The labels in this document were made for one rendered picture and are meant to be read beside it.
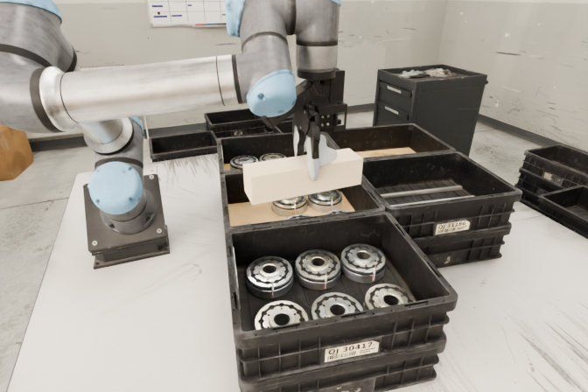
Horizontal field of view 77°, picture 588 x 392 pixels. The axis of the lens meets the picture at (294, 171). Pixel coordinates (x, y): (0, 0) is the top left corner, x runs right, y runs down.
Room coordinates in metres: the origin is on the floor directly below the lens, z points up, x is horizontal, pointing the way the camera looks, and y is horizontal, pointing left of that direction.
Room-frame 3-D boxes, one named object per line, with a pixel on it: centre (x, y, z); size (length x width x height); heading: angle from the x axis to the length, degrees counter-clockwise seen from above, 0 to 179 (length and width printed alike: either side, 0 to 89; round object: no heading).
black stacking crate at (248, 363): (0.58, -0.07, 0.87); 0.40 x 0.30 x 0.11; 102
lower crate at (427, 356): (0.58, -0.07, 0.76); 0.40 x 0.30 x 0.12; 102
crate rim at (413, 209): (0.96, -0.40, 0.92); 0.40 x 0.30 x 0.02; 102
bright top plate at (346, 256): (0.68, -0.16, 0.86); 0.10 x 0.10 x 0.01
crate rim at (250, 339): (0.58, -0.07, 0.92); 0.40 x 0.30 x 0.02; 102
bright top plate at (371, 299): (0.54, -0.19, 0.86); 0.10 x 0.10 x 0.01
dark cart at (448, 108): (2.68, -0.98, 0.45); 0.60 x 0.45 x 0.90; 111
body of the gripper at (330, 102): (0.69, -0.05, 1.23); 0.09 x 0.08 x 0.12; 111
